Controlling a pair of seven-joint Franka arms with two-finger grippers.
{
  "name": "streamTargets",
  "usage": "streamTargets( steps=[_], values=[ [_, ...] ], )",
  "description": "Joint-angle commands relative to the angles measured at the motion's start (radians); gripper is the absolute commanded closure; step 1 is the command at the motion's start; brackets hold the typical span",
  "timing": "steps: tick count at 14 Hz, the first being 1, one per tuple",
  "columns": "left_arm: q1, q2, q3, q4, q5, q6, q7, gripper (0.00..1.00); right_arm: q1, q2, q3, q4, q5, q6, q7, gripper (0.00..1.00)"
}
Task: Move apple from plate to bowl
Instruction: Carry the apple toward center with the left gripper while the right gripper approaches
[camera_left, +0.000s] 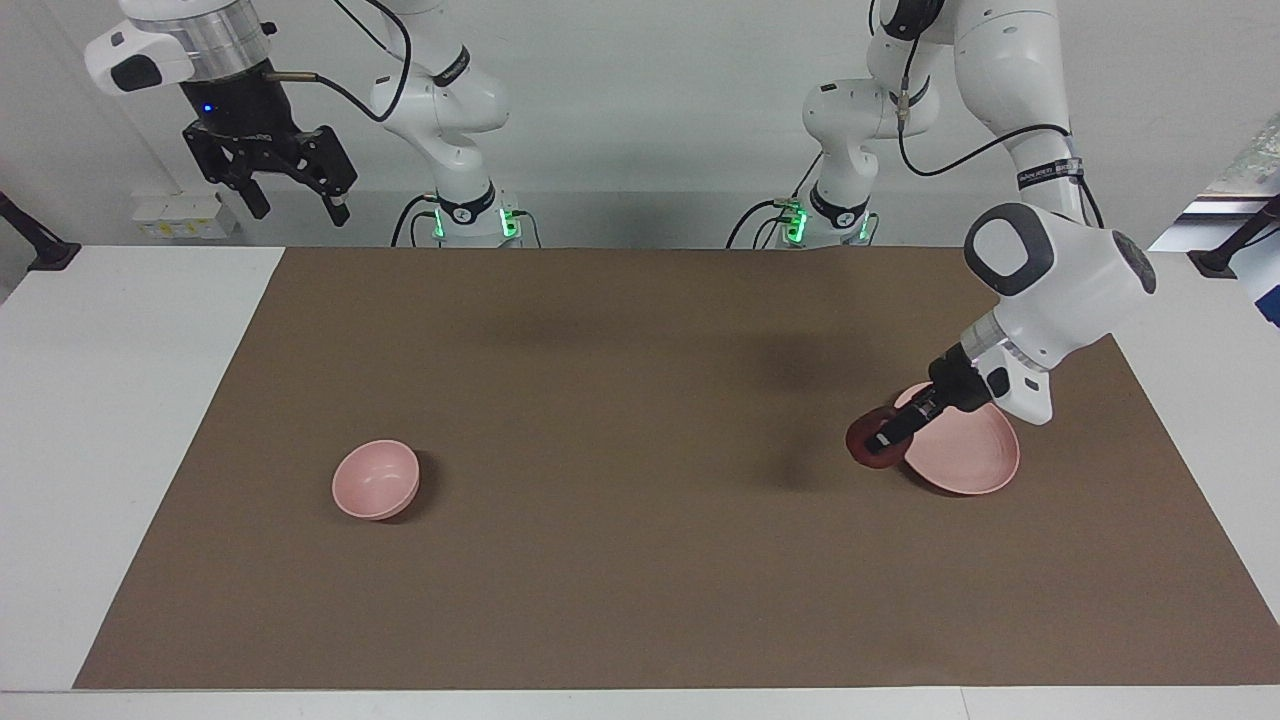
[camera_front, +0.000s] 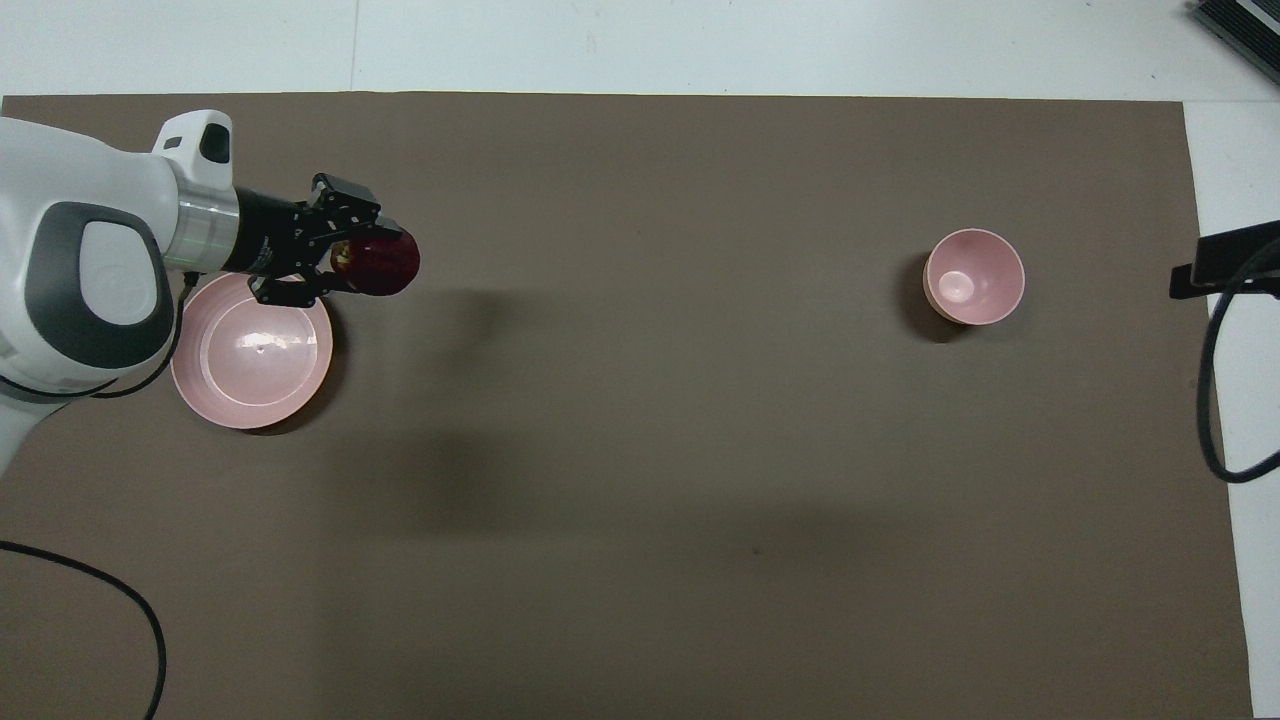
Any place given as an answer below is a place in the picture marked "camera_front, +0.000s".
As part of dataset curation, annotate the pink bowl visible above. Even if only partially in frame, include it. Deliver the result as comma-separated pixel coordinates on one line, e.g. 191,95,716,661
923,229,1026,326

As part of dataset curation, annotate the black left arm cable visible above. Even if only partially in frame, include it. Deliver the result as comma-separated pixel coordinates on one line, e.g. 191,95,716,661
0,268,193,720

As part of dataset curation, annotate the dark red apple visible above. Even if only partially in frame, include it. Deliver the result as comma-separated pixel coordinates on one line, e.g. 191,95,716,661
330,230,421,298

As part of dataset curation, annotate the brown table mat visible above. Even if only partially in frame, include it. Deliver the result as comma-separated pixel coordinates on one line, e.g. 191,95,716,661
0,92,1256,720

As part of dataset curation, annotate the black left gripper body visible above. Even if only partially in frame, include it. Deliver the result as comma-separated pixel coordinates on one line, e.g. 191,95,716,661
222,187,319,279

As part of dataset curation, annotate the dark grey ribbed device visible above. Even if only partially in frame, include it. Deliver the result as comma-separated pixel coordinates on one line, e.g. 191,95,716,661
1190,0,1280,86

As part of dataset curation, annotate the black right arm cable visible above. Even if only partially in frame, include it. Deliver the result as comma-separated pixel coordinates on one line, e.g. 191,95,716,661
1198,235,1280,485

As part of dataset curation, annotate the pink plate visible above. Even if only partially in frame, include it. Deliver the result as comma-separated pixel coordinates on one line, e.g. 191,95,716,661
170,270,334,431

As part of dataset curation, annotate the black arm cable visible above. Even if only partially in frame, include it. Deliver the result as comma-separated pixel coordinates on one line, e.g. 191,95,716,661
0,268,193,720
1198,235,1280,485

